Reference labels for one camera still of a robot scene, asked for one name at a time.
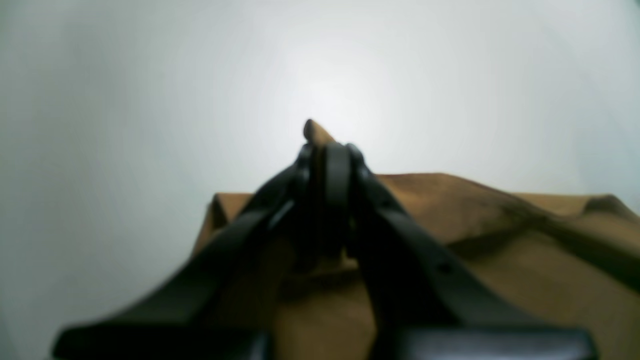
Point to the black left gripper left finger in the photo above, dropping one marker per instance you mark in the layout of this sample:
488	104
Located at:
164	325

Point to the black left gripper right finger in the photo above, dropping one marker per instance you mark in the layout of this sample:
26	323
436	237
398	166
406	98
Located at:
427	305

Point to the brown T-shirt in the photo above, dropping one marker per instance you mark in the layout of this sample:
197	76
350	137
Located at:
569	259

